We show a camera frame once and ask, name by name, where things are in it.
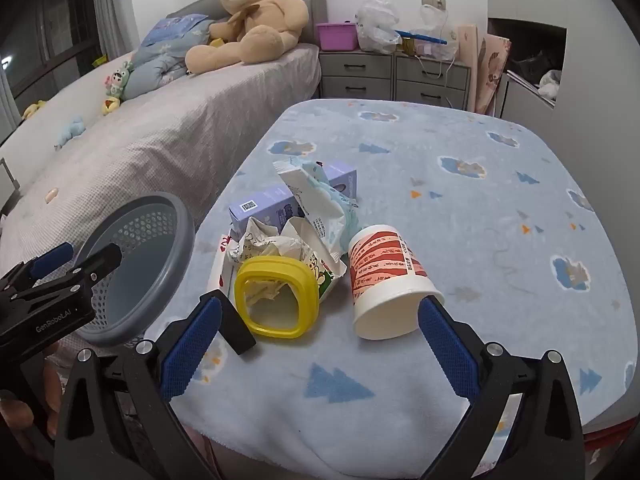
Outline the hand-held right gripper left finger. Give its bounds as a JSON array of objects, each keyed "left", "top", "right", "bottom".
[{"left": 52, "top": 292, "right": 258, "bottom": 480}]

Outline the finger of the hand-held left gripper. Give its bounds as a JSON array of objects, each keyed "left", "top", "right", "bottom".
[
  {"left": 0, "top": 241, "right": 76, "bottom": 295},
  {"left": 27, "top": 243, "right": 124, "bottom": 305}
]

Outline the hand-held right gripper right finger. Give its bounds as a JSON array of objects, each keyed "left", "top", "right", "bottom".
[{"left": 417, "top": 294, "right": 587, "bottom": 480}]

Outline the grey perforated plastic bin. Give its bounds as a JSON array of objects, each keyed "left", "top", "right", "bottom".
[{"left": 74, "top": 191, "right": 196, "bottom": 348}]

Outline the yellow plastic lid ring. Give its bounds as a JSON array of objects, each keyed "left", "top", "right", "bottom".
[{"left": 234, "top": 256, "right": 321, "bottom": 338}]

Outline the white playing card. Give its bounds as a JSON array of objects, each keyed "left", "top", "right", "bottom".
[{"left": 207, "top": 230, "right": 251, "bottom": 293}]

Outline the small white cup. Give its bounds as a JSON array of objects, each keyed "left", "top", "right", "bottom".
[{"left": 347, "top": 224, "right": 446, "bottom": 341}]

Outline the white paper wrapper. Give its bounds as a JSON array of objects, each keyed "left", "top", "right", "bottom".
[{"left": 229, "top": 217, "right": 306, "bottom": 311}]

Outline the white wipes packet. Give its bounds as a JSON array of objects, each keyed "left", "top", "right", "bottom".
[{"left": 272, "top": 157, "right": 360, "bottom": 256}]

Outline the person's left hand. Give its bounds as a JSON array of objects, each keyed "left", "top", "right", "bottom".
[{"left": 0, "top": 342, "right": 71, "bottom": 443}]

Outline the grey checked bed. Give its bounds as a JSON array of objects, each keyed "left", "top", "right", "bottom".
[{"left": 0, "top": 0, "right": 328, "bottom": 271}]

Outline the light blue plush toy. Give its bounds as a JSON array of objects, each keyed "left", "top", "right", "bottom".
[{"left": 54, "top": 116, "right": 86, "bottom": 151}]

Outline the white cartoon snack wrapper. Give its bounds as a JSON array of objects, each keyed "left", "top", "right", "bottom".
[{"left": 280, "top": 220, "right": 348, "bottom": 306}]

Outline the small blue white box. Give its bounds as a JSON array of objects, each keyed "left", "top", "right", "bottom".
[{"left": 228, "top": 159, "right": 359, "bottom": 233}]

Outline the table with blue cloth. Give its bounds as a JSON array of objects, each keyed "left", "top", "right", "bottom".
[{"left": 142, "top": 97, "right": 638, "bottom": 461}]

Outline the green and pink plush doll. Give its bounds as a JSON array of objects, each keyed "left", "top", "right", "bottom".
[{"left": 104, "top": 60, "right": 133, "bottom": 98}]

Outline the light blue quilt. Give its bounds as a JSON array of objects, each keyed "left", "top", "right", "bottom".
[{"left": 122, "top": 22, "right": 221, "bottom": 101}]

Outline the blue printed pillow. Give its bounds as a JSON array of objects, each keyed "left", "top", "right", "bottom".
[{"left": 142, "top": 13, "right": 216, "bottom": 48}]

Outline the dark window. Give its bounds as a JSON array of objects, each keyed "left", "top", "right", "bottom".
[{"left": 0, "top": 0, "right": 103, "bottom": 111}]

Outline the grey curtain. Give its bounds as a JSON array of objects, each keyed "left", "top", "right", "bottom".
[{"left": 92, "top": 0, "right": 132, "bottom": 58}]

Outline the grey nightstand with drawers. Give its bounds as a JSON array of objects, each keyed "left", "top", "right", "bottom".
[
  {"left": 318, "top": 50, "right": 397, "bottom": 102},
  {"left": 394, "top": 54, "right": 472, "bottom": 111}
]

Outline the pink cartoon printed board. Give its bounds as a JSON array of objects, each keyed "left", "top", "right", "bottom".
[{"left": 474, "top": 32, "right": 512, "bottom": 117}]

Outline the white crumpled bag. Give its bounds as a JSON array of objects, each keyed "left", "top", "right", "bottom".
[{"left": 537, "top": 69, "right": 563, "bottom": 101}]

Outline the pale pink board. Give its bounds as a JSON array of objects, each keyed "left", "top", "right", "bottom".
[{"left": 457, "top": 24, "right": 483, "bottom": 111}]

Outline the large tan teddy bear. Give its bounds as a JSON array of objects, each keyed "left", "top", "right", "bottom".
[{"left": 185, "top": 0, "right": 310, "bottom": 75}]

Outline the blue stick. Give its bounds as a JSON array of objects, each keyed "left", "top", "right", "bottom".
[{"left": 395, "top": 30, "right": 448, "bottom": 45}]

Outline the purple plastic storage box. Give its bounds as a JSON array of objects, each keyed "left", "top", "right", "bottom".
[{"left": 315, "top": 21, "right": 358, "bottom": 52}]

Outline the clear crumpled plastic bag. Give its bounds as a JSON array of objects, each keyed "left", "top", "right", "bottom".
[
  {"left": 419, "top": 4, "right": 461, "bottom": 61},
  {"left": 355, "top": 0, "right": 402, "bottom": 56}
]

